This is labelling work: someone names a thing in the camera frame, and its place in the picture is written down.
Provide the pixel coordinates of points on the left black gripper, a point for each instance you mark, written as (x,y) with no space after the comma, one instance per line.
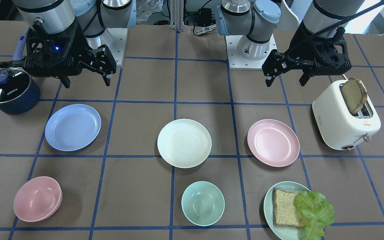
(296,45)

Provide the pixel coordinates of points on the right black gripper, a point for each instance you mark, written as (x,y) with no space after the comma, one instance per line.
(84,50)

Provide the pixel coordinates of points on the blue plate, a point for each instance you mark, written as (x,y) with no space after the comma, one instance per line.
(73,127)

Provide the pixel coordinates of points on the pink plate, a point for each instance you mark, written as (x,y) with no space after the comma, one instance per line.
(273,143)

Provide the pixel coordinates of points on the dark blue saucepan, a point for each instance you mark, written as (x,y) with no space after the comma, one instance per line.
(27,100)

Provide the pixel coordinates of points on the bread slice in toaster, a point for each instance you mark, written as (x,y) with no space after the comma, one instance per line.
(354,94)

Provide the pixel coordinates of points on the white toaster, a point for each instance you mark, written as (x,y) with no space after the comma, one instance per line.
(338,128)

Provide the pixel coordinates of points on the glass pot lid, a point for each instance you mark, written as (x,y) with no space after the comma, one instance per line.
(14,82)

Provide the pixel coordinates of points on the white plate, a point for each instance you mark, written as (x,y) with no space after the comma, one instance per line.
(184,143)

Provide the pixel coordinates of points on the pink bowl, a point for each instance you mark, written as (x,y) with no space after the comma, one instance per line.
(37,199)

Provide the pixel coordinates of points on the bread slice on plate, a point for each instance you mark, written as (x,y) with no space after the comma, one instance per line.
(284,211)

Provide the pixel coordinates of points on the green plate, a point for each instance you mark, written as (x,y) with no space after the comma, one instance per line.
(283,232)

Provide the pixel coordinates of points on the green lettuce leaf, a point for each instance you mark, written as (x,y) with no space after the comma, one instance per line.
(318,212)

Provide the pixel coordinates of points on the green bowl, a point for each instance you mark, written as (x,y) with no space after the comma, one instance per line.
(203,203)

